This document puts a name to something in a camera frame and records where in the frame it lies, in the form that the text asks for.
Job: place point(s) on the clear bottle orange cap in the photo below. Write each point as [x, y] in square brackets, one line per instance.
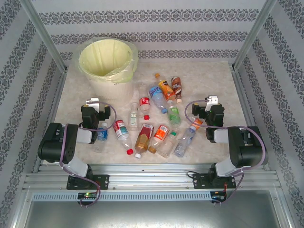
[185, 140]

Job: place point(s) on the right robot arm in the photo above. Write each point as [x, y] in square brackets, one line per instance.
[249, 152]

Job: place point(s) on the white plastic bin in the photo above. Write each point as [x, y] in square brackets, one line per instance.
[114, 91]

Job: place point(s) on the water bottle blue label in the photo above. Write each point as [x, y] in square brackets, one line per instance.
[102, 135]

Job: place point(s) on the clear bottle green cap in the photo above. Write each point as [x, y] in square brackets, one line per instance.
[167, 146]

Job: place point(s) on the bin with yellow bag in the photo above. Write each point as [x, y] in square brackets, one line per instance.
[104, 59]

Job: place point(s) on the clear bottle green label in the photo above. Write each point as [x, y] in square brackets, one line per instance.
[174, 112]

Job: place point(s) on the orange juice bottle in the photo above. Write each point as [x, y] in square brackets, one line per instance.
[166, 89]

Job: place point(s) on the clear bottle blue label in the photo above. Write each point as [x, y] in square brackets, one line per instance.
[155, 93]

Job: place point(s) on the red teal label bottle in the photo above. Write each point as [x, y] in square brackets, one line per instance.
[121, 129]

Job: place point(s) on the left aluminium frame post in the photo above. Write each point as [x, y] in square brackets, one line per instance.
[43, 33]

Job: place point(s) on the right aluminium side rail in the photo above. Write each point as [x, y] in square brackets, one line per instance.
[242, 95]

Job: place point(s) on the orange label bottle tan cap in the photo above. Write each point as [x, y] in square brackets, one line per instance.
[160, 134]

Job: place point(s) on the amber tea bottle red label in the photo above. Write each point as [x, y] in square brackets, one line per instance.
[142, 141]

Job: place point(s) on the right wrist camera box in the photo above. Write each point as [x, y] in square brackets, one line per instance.
[212, 99]

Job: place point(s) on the clear bottle red label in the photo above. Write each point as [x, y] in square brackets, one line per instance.
[145, 101]

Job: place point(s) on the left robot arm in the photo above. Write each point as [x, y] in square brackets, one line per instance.
[54, 147]

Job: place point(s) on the controller board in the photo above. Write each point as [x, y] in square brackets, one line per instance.
[218, 197]
[88, 196]

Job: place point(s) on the left controller board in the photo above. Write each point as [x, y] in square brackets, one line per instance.
[88, 196]

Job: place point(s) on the aluminium front rail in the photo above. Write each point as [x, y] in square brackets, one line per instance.
[147, 177]

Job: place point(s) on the metal sheet tray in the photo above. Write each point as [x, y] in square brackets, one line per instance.
[152, 216]

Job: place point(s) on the right controller board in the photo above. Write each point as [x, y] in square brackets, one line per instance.
[218, 197]

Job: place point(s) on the aluminium frame post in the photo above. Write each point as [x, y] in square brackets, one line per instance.
[253, 33]
[43, 33]

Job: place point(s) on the right aluminium frame post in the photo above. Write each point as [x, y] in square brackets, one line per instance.
[253, 33]

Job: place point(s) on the brown chocolate drink bottle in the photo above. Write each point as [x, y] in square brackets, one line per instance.
[176, 86]

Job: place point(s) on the small clear bottle white label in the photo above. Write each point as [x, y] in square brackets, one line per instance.
[133, 117]

